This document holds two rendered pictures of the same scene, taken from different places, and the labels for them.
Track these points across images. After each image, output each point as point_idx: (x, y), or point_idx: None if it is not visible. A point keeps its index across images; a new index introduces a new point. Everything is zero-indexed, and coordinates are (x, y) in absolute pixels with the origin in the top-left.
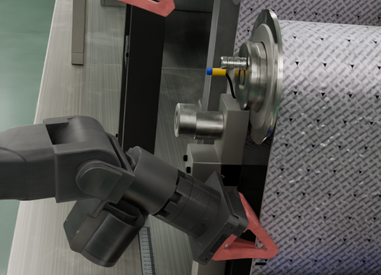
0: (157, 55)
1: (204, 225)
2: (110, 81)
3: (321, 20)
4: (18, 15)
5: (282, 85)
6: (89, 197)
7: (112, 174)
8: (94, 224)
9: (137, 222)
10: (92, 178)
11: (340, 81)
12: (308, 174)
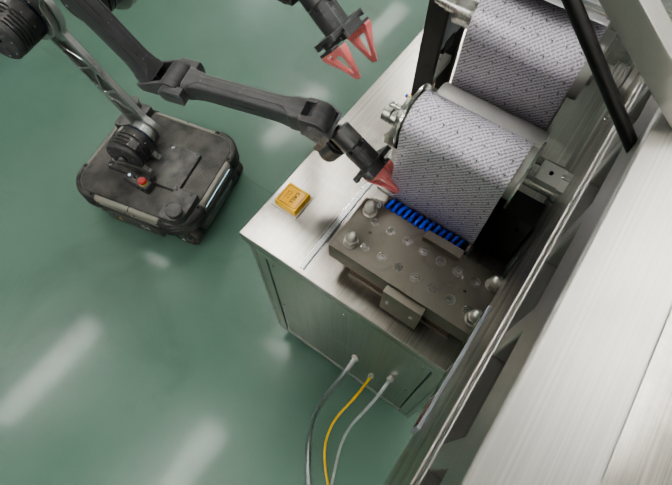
0: (434, 53)
1: (361, 168)
2: None
3: (503, 83)
4: None
5: (400, 132)
6: None
7: (317, 136)
8: (322, 145)
9: (340, 152)
10: (309, 134)
11: (427, 143)
12: (411, 171)
